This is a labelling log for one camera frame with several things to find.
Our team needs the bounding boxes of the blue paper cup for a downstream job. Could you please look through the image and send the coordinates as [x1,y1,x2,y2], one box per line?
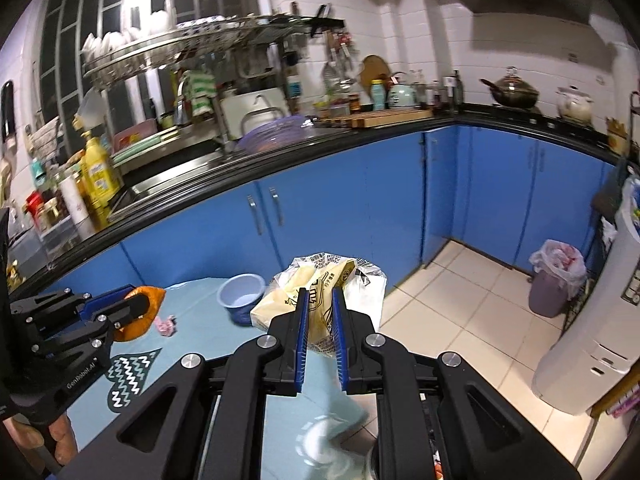
[218,273,267,326]

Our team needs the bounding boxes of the hanging kitchen utensils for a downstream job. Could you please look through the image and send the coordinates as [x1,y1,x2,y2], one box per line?
[320,30,358,93]

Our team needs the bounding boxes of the long wooden cutting board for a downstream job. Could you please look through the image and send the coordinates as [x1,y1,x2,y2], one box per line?
[327,108,433,128]

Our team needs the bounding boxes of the white plastic tub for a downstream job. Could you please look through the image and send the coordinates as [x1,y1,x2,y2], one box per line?
[220,87,292,138]

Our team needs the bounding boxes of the tall white appliance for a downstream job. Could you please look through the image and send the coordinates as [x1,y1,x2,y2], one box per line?
[532,175,640,416]

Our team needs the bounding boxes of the stainless steel sink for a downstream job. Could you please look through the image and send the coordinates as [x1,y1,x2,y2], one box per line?
[112,145,241,211]

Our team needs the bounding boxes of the yellow oil bottle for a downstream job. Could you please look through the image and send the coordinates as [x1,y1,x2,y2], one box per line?
[80,130,123,228]

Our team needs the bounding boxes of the green striped dish cloth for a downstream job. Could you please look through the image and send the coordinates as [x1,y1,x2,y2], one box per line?
[177,70,218,118]

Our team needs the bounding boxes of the black kitchen countertop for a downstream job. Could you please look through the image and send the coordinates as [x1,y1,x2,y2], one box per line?
[7,105,623,293]

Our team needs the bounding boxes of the person's left hand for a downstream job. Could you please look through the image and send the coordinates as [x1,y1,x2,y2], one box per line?
[0,410,80,473]

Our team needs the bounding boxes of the stainless steel dish rack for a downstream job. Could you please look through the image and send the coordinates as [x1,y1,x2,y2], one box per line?
[80,10,346,151]

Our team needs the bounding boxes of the round wooden chopping board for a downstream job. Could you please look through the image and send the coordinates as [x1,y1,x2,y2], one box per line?
[359,54,396,92]

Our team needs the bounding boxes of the blue kitchen base cabinet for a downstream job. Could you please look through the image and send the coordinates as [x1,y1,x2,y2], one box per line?
[7,122,621,311]

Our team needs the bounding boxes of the stack of white bowls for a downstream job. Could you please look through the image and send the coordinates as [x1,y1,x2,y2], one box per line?
[81,29,147,63]

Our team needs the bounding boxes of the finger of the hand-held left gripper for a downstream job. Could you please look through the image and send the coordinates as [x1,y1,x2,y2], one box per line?
[27,294,155,361]
[10,285,137,333]

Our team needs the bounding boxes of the white plastic bin liner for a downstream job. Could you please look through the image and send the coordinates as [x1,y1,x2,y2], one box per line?
[529,239,588,288]

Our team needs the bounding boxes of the dark wok with glass lid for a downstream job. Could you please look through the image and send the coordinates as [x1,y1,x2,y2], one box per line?
[480,66,541,110]

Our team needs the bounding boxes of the orange peel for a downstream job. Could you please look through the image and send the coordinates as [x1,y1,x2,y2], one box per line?
[114,286,167,343]

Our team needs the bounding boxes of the purple plastic basin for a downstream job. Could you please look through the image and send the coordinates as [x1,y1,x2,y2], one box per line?
[235,114,313,153]

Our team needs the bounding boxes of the white plastic bottle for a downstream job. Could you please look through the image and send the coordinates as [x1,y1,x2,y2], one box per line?
[59,175,93,238]

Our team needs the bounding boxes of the grey trash bin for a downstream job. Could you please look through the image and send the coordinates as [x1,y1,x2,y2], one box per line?
[530,270,576,318]

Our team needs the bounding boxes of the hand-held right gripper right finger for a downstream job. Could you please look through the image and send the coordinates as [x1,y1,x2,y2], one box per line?
[331,287,583,480]

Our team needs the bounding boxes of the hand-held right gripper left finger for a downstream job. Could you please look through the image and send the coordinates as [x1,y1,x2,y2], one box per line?
[97,287,312,480]

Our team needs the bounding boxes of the yellow snack bag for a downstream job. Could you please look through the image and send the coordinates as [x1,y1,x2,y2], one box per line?
[250,252,388,361]

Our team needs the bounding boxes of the white cooking pot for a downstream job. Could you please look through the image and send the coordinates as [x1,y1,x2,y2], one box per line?
[556,86,596,123]

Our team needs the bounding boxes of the dark thermos bottle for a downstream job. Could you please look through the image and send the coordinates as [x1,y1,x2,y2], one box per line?
[447,70,465,106]

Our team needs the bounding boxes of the mint green kettle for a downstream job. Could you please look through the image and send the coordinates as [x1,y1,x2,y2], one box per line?
[387,72,421,109]

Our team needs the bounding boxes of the dark grid window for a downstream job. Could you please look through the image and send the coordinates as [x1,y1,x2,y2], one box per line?
[35,0,261,126]

